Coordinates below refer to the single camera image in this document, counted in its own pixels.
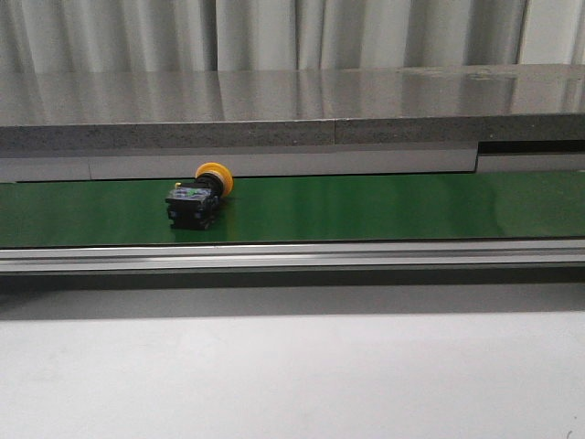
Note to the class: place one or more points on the green conveyor belt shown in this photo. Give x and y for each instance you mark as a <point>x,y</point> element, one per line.
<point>333,208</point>

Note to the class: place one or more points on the grey cabinet front panel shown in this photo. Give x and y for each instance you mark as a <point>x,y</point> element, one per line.
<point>310,160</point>

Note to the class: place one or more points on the grey stone counter slab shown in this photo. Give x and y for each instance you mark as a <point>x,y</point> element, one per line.
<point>88,113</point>

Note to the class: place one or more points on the white pleated curtain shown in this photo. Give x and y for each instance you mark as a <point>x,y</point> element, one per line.
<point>108,36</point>

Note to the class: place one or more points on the yellow push button switch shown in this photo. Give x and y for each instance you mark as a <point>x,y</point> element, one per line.
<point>192,206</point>

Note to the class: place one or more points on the aluminium conveyor side rail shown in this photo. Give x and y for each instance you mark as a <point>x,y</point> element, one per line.
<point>265,257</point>

